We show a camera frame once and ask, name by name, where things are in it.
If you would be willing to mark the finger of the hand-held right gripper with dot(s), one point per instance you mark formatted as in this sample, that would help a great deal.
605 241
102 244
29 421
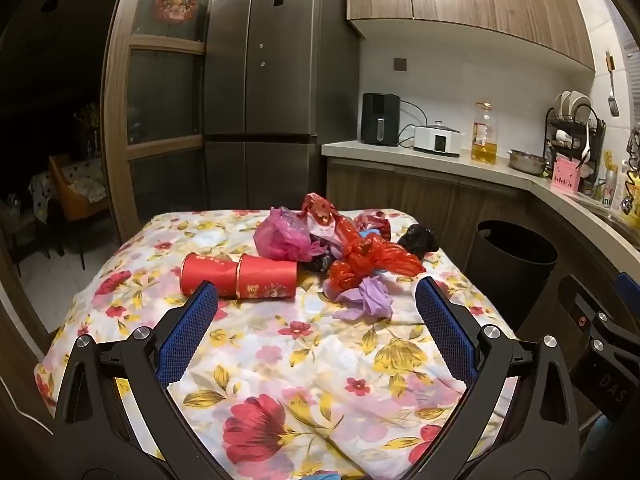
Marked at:
629 285

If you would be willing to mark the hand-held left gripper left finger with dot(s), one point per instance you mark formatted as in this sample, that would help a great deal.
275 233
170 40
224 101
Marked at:
187 330

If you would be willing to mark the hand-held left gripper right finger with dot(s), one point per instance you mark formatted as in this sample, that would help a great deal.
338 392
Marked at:
445 330

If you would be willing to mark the red paper cup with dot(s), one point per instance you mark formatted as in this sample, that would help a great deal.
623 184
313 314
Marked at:
265 280
205 275

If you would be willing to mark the purple plastic bag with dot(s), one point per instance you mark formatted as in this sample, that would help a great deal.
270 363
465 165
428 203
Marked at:
367 295

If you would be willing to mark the black trash bin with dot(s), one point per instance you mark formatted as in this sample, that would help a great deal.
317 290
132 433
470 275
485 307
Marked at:
510 270

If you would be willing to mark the black plastic bag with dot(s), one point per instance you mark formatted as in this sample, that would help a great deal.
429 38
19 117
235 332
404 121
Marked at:
417 240

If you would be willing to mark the large red plastic bag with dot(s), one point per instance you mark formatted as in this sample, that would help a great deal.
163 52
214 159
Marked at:
370 260

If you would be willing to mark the blue plastic scrap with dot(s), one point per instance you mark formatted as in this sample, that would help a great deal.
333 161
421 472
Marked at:
369 234

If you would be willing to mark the dark red plastic bag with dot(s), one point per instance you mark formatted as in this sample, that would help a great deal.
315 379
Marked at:
375 222

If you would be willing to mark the pink plastic bag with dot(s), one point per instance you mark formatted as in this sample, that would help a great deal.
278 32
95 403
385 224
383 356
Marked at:
282 235

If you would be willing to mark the small dark plastic bag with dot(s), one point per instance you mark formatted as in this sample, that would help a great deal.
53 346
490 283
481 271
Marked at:
320 262

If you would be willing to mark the red white printed plastic bag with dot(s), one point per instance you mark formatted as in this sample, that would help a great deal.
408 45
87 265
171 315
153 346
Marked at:
320 212

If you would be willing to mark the person's blue pants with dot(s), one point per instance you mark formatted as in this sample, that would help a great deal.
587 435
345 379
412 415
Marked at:
612 442

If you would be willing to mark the steel sink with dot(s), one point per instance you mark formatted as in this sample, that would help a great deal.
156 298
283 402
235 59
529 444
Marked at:
615 220

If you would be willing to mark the yellow bottle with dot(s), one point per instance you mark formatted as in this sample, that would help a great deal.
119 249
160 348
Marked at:
632 195

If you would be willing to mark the silver drink can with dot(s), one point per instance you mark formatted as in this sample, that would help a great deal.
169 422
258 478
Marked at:
610 190

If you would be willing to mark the white bottle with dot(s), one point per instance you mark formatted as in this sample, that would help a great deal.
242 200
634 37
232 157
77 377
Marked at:
623 182

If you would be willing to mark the floral tablecloth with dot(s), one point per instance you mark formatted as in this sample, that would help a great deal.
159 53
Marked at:
300 360

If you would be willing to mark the pink box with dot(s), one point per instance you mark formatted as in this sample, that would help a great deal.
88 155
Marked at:
567 177

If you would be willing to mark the yellow artificial flowers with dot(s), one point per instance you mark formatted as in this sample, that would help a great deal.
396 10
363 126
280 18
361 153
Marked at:
610 161

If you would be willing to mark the white ladle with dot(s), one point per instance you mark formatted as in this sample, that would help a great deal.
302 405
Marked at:
586 147

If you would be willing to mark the wooden kitchen counter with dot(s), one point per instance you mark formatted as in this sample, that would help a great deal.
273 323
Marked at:
400 185

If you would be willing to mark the black dish rack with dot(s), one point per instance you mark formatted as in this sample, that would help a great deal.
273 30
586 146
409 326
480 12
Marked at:
597 135

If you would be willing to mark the steel bowl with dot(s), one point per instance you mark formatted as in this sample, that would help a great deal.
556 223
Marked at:
527 162

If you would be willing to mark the orange chair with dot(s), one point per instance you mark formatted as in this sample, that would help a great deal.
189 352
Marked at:
75 200

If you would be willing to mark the hanging metal spatula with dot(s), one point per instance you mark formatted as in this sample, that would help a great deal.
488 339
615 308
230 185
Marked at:
613 105

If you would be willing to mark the white plate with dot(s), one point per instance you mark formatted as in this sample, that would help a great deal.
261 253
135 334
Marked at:
580 102
565 105

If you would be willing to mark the light blue cloth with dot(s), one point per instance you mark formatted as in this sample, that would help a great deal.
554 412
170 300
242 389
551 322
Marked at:
325 476

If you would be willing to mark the cooking oil bottle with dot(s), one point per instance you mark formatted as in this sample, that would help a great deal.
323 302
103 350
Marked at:
485 145

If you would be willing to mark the white rice cooker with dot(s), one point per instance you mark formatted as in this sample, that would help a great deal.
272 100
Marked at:
437 140

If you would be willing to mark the polka dot tablecloth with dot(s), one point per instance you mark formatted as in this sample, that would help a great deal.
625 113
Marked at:
42 190

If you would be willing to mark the window blind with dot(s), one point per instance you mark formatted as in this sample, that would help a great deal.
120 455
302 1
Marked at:
632 75

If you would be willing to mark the black air fryer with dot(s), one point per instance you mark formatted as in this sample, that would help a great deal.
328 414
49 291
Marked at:
380 120

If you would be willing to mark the dark flower bouquet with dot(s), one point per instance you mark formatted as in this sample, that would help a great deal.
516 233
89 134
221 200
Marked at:
89 125

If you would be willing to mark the wooden glass door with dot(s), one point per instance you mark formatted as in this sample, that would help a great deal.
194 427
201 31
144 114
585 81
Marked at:
117 110

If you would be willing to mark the grey refrigerator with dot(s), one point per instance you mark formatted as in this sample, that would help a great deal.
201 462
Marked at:
260 110

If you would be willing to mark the wooden upper cabinets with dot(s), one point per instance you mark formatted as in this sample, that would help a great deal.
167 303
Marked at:
475 0

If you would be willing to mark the colourful floral sticker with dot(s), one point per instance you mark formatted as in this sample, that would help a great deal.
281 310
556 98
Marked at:
175 2

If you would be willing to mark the dark wall socket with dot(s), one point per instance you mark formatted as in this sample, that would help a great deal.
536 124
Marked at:
400 64

